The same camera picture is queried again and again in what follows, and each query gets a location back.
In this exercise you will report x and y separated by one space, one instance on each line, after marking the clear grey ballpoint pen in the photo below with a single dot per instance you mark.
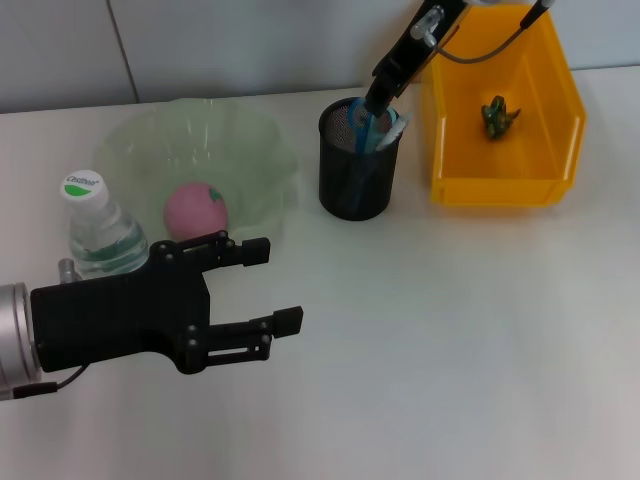
395 132

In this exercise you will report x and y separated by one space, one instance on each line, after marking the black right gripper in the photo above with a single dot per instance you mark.
425 45

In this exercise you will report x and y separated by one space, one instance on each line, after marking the pale green glass fruit plate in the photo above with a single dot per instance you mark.
150 145

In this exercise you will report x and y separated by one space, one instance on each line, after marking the blue scissors with sheath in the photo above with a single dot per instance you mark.
362 130

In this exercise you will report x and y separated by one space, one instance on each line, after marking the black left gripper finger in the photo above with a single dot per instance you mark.
287 320

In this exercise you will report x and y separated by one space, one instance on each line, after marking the yellow plastic storage bin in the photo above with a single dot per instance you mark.
465 125

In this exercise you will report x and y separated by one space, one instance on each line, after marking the green plastic wrapper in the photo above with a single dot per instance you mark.
497 120

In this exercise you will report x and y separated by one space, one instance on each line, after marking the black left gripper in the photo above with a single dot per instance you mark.
120 315

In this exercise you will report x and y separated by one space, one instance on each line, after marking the clear water bottle green label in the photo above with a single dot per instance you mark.
100 230

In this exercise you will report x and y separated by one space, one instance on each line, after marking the black mesh pen holder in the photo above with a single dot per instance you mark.
350 190

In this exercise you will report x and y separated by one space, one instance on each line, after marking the pink toy peach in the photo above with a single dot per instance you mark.
195 210

